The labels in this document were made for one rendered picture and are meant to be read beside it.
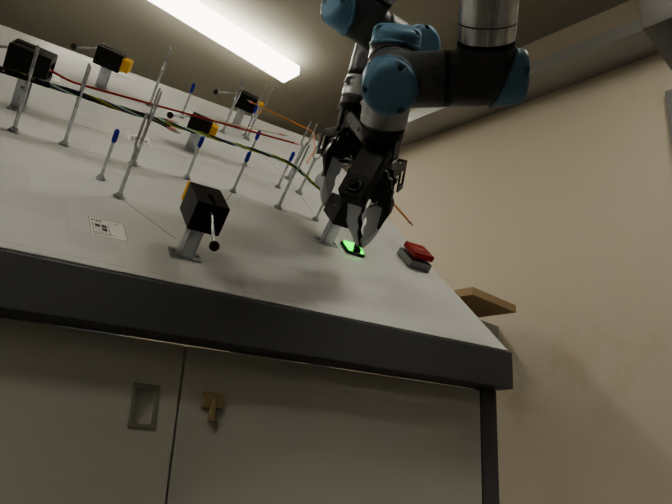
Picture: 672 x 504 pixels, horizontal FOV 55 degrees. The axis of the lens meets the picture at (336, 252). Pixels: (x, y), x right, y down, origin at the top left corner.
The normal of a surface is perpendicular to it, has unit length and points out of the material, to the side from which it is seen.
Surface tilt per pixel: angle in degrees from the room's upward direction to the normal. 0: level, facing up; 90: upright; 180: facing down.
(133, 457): 90
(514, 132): 90
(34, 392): 90
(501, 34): 136
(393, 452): 90
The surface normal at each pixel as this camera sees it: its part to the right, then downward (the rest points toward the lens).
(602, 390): -0.68, -0.27
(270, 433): 0.56, -0.24
